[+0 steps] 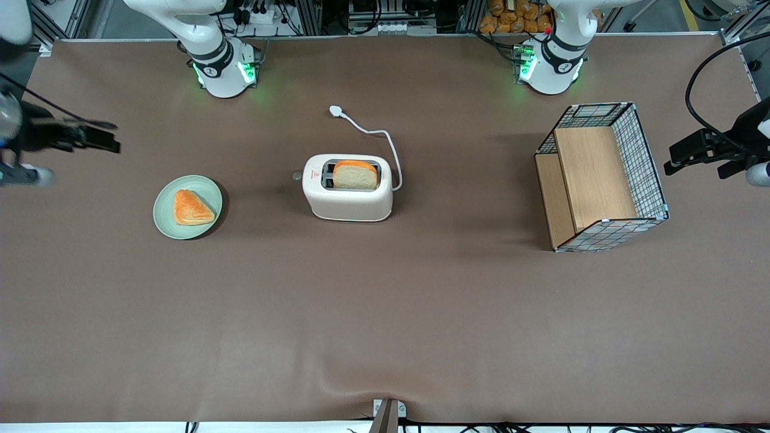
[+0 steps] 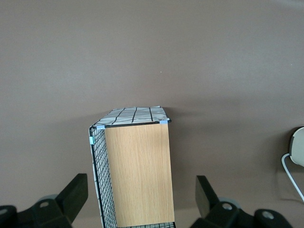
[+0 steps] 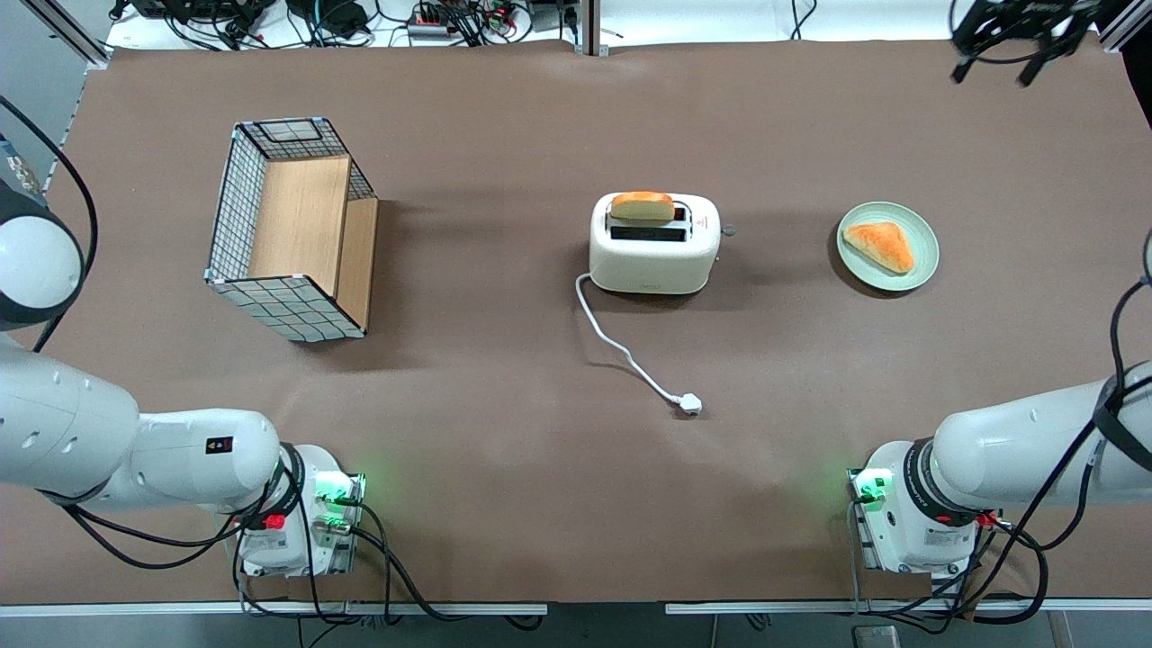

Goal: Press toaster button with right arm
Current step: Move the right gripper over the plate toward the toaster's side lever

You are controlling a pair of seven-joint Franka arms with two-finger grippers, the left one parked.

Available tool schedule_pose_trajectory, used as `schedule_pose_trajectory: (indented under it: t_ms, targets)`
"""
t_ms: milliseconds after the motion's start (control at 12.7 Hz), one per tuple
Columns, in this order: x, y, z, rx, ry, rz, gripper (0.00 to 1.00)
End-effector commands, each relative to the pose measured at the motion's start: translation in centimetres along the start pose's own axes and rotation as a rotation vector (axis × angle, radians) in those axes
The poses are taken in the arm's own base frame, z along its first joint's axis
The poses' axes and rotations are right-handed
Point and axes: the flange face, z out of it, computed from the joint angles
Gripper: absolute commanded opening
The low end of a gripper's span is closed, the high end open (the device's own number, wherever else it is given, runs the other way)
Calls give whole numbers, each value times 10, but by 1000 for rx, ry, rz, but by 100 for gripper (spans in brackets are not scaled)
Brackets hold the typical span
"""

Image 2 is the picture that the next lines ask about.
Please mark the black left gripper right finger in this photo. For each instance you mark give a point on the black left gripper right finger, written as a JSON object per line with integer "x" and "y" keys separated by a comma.
{"x": 204, "y": 197}

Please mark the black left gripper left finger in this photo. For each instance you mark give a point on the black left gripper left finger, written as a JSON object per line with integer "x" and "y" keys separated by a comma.
{"x": 69, "y": 197}

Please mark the brown table cover mat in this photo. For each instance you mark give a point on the brown table cover mat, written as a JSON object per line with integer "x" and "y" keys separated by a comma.
{"x": 152, "y": 47}

